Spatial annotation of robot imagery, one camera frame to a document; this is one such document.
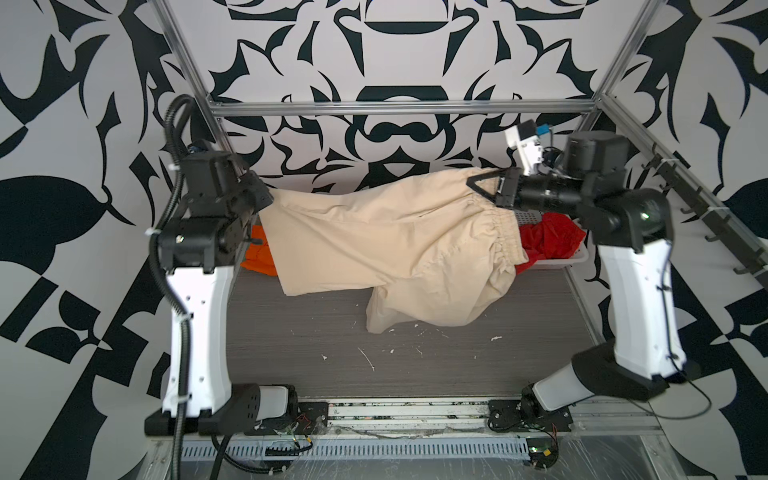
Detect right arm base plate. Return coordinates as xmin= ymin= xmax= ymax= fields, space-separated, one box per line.
xmin=487 ymin=397 xmax=573 ymax=433

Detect red shorts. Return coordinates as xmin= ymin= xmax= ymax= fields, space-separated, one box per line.
xmin=514 ymin=211 xmax=587 ymax=276

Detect orange shorts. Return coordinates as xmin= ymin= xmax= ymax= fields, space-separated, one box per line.
xmin=240 ymin=225 xmax=278 ymax=277

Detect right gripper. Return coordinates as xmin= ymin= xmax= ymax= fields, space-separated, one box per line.
xmin=470 ymin=167 xmax=594 ymax=220

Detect white slotted cable duct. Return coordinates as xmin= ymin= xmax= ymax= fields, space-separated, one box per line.
xmin=179 ymin=436 xmax=532 ymax=463

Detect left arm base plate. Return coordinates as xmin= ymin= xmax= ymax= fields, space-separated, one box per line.
xmin=254 ymin=402 xmax=329 ymax=436

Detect white laundry basket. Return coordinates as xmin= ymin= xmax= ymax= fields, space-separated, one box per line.
xmin=515 ymin=209 xmax=590 ymax=270

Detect beige shorts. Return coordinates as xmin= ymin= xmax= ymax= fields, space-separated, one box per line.
xmin=259 ymin=168 xmax=528 ymax=334

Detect wall hook rail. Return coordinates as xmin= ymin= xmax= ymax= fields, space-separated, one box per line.
xmin=645 ymin=143 xmax=767 ymax=290

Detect aluminium frame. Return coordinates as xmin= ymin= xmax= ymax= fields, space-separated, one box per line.
xmin=146 ymin=0 xmax=768 ymax=480

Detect black corrugated cable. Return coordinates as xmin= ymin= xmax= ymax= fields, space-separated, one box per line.
xmin=146 ymin=94 xmax=314 ymax=480

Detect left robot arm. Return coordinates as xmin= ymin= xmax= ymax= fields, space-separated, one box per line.
xmin=144 ymin=151 xmax=298 ymax=437

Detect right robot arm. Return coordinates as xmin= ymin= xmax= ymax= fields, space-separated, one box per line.
xmin=466 ymin=121 xmax=688 ymax=430

